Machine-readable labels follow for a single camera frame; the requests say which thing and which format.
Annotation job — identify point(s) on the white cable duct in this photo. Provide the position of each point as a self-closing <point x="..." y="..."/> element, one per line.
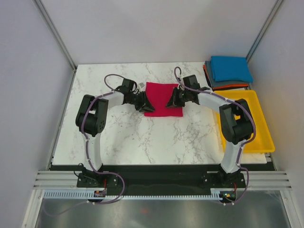
<point x="101" y="194"/>

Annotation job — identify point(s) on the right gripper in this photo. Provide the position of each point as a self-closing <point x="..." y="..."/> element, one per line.
<point x="174" y="102"/>

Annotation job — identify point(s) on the yellow plastic tray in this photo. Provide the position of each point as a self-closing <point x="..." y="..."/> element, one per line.
<point x="263" y="142"/>

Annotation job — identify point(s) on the blue folded t-shirt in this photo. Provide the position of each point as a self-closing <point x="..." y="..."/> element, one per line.
<point x="225" y="68"/>

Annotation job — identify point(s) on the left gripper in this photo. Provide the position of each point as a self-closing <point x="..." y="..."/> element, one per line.
<point x="145" y="103"/>

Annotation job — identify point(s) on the right aluminium frame post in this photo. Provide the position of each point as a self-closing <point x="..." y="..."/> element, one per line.
<point x="265" y="27"/>

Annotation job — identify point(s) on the left aluminium frame post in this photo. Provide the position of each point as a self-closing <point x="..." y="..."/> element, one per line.
<point x="51" y="26"/>

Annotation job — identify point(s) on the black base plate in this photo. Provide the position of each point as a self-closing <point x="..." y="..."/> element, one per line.
<point x="155" y="178"/>

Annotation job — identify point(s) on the aluminium frame post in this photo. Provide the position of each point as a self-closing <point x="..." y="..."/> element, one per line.
<point x="51" y="26"/>
<point x="265" y="27"/>

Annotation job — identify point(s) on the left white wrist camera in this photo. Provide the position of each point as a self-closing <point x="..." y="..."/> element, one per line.
<point x="141" y="86"/>

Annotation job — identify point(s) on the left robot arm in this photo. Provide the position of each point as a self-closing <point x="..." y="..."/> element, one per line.
<point x="92" y="115"/>

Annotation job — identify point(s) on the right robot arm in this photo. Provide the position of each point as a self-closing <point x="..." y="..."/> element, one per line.
<point x="236" y="121"/>

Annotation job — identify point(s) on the red t-shirt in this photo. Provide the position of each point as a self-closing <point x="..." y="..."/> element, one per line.
<point x="159" y="95"/>

